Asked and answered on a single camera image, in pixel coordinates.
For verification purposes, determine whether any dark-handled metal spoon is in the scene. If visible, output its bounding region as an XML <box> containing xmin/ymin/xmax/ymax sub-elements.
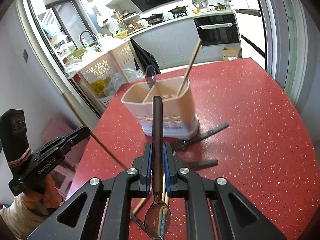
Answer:
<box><xmin>144</xmin><ymin>96</ymin><xmax>171</xmax><ymax>239</ymax></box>

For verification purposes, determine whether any dark-handled utensil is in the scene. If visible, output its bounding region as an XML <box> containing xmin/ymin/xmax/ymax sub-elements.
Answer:
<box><xmin>184</xmin><ymin>159</ymin><xmax>219</xmax><ymax>170</ymax></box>

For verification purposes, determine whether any black kitchen faucet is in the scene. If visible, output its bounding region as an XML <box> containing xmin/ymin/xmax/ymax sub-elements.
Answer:
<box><xmin>79</xmin><ymin>30</ymin><xmax>101</xmax><ymax>48</ymax></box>

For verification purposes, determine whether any person's left hand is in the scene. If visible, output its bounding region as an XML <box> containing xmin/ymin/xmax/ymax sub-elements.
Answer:
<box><xmin>22</xmin><ymin>174</ymin><xmax>62</xmax><ymax>213</ymax></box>

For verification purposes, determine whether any pink plastic stool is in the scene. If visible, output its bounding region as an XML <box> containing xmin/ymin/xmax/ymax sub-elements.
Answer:
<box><xmin>41</xmin><ymin>119</ymin><xmax>88</xmax><ymax>198</ymax></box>

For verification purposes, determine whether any beige perforated storage cart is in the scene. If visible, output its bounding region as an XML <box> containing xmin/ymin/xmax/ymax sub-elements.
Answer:
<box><xmin>65</xmin><ymin>40</ymin><xmax>142</xmax><ymax>112</ymax></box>

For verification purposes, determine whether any black hanging bag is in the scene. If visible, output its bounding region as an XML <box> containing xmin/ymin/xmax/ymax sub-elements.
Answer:
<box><xmin>130</xmin><ymin>39</ymin><xmax>161</xmax><ymax>74</ymax></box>

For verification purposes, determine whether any beige plastic utensil holder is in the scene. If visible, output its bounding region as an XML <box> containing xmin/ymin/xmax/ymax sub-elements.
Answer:
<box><xmin>121</xmin><ymin>76</ymin><xmax>199</xmax><ymax>139</ymax></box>

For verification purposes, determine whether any black wok on stove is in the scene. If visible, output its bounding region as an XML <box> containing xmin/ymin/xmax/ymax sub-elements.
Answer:
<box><xmin>140</xmin><ymin>14</ymin><xmax>164</xmax><ymax>25</ymax></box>

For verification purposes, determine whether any black pan on stove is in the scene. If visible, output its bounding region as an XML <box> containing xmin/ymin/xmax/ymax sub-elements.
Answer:
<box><xmin>169</xmin><ymin>6</ymin><xmax>188</xmax><ymax>15</ymax></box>

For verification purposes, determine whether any cardboard box on floor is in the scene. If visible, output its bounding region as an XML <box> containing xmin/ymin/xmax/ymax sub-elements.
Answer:
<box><xmin>222</xmin><ymin>47</ymin><xmax>241</xmax><ymax>61</ymax></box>

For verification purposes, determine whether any black built-in oven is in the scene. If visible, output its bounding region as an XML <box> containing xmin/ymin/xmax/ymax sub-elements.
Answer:
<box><xmin>194</xmin><ymin>14</ymin><xmax>240</xmax><ymax>47</ymax></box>

